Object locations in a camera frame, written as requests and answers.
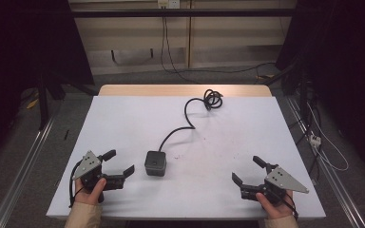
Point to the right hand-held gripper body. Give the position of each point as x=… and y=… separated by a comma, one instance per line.
x=282, y=181

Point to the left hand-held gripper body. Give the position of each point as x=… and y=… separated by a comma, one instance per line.
x=88, y=165

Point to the person's right hand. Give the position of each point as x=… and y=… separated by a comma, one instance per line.
x=277, y=210

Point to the person's left hand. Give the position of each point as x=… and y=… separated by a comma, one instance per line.
x=88, y=197

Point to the black square power adapter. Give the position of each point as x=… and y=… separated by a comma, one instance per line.
x=155, y=163

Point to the small black stick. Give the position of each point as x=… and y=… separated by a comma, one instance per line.
x=66, y=134

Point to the white table mat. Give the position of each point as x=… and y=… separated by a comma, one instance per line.
x=234, y=126

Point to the white power strip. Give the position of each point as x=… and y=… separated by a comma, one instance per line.
x=315, y=140

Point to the black metal stand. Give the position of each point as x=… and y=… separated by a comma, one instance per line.
x=42, y=101

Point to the yellow floor tape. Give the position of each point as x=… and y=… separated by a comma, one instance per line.
x=265, y=76
x=33, y=103

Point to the black curtain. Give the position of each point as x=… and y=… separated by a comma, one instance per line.
x=345, y=47

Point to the black horizontal bar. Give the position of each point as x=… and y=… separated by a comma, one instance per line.
x=183, y=13

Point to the aluminium floor rail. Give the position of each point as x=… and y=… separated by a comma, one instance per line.
x=339, y=190
x=19, y=180

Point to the white wall socket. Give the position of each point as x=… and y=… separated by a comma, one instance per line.
x=168, y=3

